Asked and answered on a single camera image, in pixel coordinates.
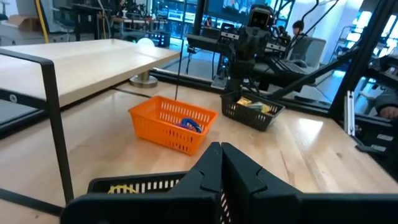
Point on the black plastic mesh basket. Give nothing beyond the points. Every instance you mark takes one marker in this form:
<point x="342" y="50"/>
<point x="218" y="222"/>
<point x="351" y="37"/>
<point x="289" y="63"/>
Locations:
<point x="102" y="186"/>
<point x="248" y="116"/>

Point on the wooden shelf riser black frame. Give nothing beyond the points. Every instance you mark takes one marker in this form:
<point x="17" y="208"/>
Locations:
<point x="77" y="62"/>

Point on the orange plastic mesh basket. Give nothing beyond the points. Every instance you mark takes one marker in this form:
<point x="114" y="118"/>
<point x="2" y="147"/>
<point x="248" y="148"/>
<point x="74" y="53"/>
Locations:
<point x="161" y="130"/>

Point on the black aluminium rig frame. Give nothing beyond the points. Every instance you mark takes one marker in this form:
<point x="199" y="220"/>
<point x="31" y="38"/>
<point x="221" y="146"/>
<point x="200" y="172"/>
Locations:
<point x="360" y="62"/>

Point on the wall display screen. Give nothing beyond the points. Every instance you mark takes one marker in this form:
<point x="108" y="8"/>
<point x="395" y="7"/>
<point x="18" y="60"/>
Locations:
<point x="236" y="7"/>

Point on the person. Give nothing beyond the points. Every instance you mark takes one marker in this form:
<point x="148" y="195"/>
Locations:
<point x="298" y="31"/>
<point x="385" y="98"/>
<point x="281" y="30"/>
<point x="208" y="22"/>

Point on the white globe desk lamp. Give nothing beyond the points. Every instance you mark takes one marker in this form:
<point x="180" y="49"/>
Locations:
<point x="144" y="81"/>

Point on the black background desk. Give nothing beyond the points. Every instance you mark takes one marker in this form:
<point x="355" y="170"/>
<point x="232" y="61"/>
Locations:
<point x="202" y="42"/>

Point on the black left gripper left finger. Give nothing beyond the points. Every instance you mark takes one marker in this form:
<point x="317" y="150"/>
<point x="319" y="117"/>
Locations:
<point x="186" y="205"/>

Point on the silver aluminium bar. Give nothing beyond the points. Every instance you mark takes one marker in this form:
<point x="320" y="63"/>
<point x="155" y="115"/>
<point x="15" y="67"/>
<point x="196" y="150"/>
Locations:
<point x="349" y="113"/>

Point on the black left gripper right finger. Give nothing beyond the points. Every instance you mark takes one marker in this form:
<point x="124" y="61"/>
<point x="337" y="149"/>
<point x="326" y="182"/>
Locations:
<point x="264" y="205"/>

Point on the black side desk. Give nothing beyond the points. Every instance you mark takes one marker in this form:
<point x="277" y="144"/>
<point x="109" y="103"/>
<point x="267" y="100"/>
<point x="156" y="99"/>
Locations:
<point x="286" y="73"/>

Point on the yellow rubber band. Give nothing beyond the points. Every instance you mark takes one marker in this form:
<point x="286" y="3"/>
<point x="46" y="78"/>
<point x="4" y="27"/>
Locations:
<point x="122" y="187"/>

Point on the grey office chair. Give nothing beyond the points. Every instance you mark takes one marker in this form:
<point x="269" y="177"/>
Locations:
<point x="312" y="51"/>

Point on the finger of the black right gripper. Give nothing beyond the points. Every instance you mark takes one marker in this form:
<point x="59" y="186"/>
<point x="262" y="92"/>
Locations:
<point x="246" y="45"/>
<point x="257" y="45"/>

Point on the person's hand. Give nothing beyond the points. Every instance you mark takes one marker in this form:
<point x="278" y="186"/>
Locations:
<point x="389" y="112"/>

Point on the cardboard box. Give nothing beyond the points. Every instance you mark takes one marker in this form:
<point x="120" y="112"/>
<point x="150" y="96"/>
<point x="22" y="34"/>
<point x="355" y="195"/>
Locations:
<point x="25" y="23"/>

